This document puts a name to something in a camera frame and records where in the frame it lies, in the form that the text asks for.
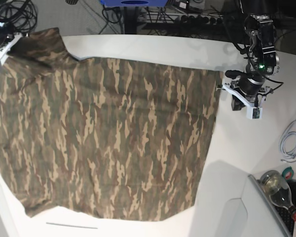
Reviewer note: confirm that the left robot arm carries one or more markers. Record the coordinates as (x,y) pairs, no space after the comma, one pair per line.
(261,55)

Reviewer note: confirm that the clear glass bottle red cap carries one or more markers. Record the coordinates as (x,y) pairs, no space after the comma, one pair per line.
(278,191)

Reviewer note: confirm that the camouflage t-shirt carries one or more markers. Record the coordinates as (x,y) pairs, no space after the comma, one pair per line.
(111,138)

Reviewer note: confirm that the black power strip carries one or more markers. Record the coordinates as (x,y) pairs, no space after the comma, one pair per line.
(201,19)

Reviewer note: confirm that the green tape roll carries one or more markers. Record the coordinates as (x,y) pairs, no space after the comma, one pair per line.
(288,173)

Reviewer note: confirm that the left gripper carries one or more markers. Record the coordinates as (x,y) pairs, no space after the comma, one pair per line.
(247,87)

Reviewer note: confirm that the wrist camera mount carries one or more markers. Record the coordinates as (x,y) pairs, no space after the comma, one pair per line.
(253,104)
(5,49)

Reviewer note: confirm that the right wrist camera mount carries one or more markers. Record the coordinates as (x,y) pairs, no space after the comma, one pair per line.
(5,49)

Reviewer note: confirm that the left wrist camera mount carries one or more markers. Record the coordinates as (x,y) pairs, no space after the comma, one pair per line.
(253,104)

